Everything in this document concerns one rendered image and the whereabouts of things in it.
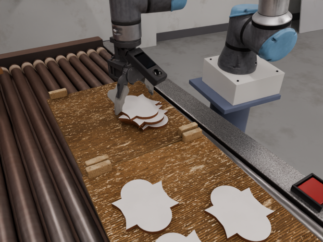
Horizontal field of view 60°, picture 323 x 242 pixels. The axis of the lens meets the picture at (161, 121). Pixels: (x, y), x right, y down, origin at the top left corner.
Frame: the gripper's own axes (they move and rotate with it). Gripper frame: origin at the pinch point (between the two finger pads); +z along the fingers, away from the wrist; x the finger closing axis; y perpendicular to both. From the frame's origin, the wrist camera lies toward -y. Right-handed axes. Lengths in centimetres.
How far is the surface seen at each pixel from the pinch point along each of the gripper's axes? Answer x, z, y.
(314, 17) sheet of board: -455, 78, 64
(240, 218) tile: 12.4, 3.6, -41.2
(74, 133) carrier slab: 17.3, 4.6, 8.4
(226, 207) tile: 12.0, 3.6, -37.8
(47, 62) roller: -7, 7, 64
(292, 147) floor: -144, 98, -21
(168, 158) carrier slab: 7.7, 4.6, -18.6
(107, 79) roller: -12.9, 6.2, 29.9
